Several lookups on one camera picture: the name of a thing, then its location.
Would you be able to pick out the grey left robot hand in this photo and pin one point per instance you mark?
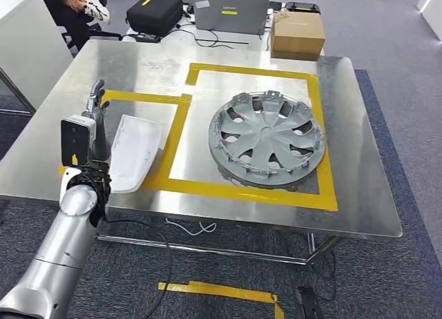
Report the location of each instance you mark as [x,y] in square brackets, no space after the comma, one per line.
[100,134]

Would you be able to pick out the white curved plastic part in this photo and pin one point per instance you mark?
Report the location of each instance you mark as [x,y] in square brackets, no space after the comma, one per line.
[134,152]

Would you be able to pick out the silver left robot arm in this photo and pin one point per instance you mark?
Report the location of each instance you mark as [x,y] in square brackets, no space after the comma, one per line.
[65,248]

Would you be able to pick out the yellow workbench tape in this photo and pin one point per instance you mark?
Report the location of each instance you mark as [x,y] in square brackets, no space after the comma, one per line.
[241,193]

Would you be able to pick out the stainless steel workbench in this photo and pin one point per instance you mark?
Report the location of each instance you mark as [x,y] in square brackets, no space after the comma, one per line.
[362,170]

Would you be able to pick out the black power adapter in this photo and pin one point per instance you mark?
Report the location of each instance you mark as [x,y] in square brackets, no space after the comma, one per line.
[146,37]

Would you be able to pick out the stainless steel table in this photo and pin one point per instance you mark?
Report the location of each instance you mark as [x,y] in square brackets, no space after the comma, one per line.
[19,93]

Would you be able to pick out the black carry case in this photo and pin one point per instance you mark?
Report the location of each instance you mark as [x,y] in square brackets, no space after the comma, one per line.
[153,15]

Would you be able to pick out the grey laptop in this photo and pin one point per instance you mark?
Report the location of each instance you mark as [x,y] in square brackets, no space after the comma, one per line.
[231,12]

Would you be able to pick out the yellow floor tape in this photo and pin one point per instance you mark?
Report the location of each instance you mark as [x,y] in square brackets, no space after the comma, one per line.
[214,289]

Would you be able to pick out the grey wheel hubcap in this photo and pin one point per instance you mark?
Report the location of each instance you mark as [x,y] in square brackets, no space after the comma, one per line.
[265,136]

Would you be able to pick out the brown cardboard box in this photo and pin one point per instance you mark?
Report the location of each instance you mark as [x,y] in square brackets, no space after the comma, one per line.
[299,35]

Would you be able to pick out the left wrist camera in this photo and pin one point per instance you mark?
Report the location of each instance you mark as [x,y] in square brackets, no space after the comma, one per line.
[78,141]

